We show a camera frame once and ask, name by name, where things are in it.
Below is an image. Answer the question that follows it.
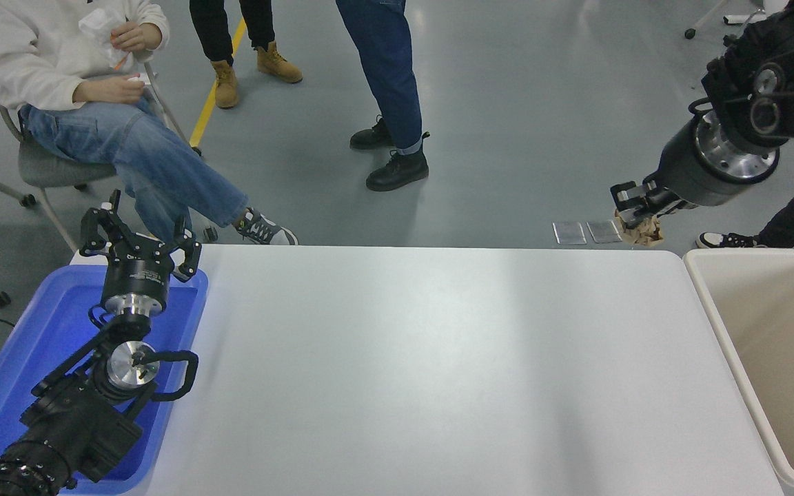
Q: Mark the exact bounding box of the grey wheeled chair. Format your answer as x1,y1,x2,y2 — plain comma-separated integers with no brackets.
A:
0,59,218,253

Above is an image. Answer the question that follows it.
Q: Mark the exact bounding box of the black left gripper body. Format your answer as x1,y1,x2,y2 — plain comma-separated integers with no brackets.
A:
100,232,178,300

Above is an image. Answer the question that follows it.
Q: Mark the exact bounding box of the person with tan boots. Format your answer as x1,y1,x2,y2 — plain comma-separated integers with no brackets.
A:
188,0,304,110

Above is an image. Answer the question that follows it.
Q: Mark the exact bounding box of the white wheeled stand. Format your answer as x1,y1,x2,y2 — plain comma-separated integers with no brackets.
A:
683,0,764,41

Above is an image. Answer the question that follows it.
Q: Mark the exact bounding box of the seated person's left hand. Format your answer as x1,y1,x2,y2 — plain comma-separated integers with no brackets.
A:
110,20,164,54

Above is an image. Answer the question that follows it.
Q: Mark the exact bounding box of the white wrapper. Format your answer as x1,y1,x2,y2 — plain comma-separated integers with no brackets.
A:
79,6,130,71

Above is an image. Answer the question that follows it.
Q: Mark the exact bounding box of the person with black shoes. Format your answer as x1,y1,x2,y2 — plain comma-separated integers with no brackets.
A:
334,0,431,193

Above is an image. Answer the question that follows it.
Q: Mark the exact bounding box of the blue plastic tray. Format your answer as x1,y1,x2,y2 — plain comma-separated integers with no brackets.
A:
0,264,210,496

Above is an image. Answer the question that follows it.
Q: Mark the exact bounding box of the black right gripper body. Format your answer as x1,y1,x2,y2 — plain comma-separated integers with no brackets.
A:
649,117,762,209

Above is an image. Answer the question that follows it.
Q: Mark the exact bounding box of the tan paper ball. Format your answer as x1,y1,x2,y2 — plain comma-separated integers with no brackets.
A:
614,210,666,248

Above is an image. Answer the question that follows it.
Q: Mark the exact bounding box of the silver floor plate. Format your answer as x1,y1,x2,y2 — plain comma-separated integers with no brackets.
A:
552,220,588,246
586,219,624,245

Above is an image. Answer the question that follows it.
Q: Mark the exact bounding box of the seated person's right hand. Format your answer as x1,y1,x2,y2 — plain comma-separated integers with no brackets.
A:
72,74,147,106

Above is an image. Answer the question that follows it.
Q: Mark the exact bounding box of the seated person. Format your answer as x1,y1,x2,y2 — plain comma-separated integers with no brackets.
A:
0,0,299,247

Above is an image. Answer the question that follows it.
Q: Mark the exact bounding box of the large pale bin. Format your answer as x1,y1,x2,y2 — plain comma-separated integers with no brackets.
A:
684,248,794,492

